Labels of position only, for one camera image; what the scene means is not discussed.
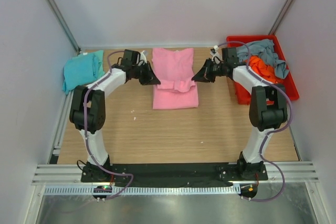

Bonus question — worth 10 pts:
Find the aluminium front rail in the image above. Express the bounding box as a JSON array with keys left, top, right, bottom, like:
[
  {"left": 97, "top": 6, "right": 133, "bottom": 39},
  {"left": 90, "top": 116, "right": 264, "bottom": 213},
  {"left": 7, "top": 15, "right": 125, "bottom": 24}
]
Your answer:
[{"left": 32, "top": 161, "right": 319, "bottom": 185}]

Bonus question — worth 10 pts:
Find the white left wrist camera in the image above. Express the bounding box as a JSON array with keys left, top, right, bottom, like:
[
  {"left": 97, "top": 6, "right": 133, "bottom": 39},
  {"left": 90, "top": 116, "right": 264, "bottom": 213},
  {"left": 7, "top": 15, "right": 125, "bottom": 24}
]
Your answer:
[{"left": 138, "top": 50, "right": 148, "bottom": 66}]

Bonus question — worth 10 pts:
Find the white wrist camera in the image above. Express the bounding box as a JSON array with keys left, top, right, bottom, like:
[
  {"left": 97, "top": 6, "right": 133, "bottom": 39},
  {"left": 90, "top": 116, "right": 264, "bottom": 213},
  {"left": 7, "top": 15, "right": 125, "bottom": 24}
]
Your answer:
[
  {"left": 210, "top": 45, "right": 222, "bottom": 64},
  {"left": 138, "top": 50, "right": 148, "bottom": 66}
]

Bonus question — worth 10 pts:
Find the slotted cable duct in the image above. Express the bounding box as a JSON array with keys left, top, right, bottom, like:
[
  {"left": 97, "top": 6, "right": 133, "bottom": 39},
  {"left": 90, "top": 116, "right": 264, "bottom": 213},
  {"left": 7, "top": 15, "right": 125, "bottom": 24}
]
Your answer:
[{"left": 44, "top": 184, "right": 240, "bottom": 196}]

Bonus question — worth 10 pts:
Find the aluminium corner post right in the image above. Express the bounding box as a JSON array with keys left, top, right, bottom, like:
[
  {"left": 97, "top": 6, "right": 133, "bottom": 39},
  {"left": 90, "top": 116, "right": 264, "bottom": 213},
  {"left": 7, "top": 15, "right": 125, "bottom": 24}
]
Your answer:
[{"left": 268, "top": 0, "right": 295, "bottom": 35}]

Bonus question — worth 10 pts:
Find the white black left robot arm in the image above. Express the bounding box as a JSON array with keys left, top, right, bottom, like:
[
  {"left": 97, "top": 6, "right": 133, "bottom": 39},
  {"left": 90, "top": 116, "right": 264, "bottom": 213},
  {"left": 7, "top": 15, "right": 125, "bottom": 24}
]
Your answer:
[{"left": 69, "top": 49, "right": 160, "bottom": 182}]

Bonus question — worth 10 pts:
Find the aluminium rail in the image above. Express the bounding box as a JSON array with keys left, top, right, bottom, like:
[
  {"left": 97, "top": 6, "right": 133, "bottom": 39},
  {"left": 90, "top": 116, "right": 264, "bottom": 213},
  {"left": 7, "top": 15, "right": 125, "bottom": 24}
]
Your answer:
[
  {"left": 32, "top": 161, "right": 319, "bottom": 185},
  {"left": 47, "top": 91, "right": 73, "bottom": 165}
]

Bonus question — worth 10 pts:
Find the red plastic bin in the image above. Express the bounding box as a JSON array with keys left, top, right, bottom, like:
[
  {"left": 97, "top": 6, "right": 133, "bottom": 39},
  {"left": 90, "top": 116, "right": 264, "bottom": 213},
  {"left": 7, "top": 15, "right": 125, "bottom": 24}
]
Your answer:
[{"left": 226, "top": 35, "right": 299, "bottom": 101}]

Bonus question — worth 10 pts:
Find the aluminium corner post left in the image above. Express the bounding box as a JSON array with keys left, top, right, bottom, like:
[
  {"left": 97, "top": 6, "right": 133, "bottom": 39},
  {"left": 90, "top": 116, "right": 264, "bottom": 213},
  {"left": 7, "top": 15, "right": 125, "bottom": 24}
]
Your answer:
[{"left": 45, "top": 0, "right": 81, "bottom": 53}]

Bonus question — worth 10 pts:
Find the pink t shirt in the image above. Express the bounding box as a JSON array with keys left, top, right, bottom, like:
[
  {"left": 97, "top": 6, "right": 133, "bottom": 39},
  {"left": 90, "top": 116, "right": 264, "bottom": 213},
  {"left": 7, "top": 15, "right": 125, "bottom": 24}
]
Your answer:
[{"left": 152, "top": 48, "right": 199, "bottom": 110}]

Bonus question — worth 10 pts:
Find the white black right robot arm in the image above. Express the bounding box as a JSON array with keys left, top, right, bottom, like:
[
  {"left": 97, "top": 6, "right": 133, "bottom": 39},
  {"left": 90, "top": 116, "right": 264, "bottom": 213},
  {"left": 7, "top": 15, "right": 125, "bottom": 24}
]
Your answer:
[{"left": 192, "top": 46, "right": 291, "bottom": 180}]

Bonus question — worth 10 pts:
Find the grey-teal t shirt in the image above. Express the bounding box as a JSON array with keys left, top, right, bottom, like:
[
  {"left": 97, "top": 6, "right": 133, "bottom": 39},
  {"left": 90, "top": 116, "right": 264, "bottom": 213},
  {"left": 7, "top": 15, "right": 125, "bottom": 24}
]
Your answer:
[{"left": 247, "top": 39, "right": 289, "bottom": 81}]

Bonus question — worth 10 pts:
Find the folded turquoise t shirt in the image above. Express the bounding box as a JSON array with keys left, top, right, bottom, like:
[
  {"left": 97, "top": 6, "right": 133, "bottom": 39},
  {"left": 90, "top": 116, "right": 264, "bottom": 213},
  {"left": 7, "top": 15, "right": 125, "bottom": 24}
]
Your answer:
[{"left": 62, "top": 50, "right": 105, "bottom": 94}]

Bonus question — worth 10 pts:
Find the orange t shirt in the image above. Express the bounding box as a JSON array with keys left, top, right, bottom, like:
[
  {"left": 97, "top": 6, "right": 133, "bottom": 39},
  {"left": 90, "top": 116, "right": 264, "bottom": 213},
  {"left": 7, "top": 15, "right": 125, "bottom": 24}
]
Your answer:
[{"left": 249, "top": 55, "right": 283, "bottom": 84}]

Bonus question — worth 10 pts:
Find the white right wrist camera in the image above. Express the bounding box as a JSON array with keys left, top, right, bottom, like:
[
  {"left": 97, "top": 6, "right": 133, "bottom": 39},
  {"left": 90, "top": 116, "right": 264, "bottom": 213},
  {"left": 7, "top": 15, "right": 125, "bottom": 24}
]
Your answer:
[{"left": 210, "top": 45, "right": 222, "bottom": 64}]

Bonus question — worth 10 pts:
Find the aluminium left side rail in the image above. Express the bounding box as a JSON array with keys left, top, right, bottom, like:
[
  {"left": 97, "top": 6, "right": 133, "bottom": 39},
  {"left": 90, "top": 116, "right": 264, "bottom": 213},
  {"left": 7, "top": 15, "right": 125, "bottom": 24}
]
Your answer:
[{"left": 47, "top": 91, "right": 73, "bottom": 165}]

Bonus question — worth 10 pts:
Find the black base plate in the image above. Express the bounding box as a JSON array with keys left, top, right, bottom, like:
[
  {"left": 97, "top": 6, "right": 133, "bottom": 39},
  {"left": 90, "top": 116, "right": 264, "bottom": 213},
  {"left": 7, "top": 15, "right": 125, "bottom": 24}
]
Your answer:
[{"left": 80, "top": 163, "right": 269, "bottom": 188}]

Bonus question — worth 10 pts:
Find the aluminium corner post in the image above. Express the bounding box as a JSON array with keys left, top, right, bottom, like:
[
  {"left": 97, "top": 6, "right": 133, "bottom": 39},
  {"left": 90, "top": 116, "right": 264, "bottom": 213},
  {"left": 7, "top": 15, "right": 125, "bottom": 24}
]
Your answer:
[
  {"left": 45, "top": 0, "right": 81, "bottom": 53},
  {"left": 268, "top": 0, "right": 295, "bottom": 35}
]

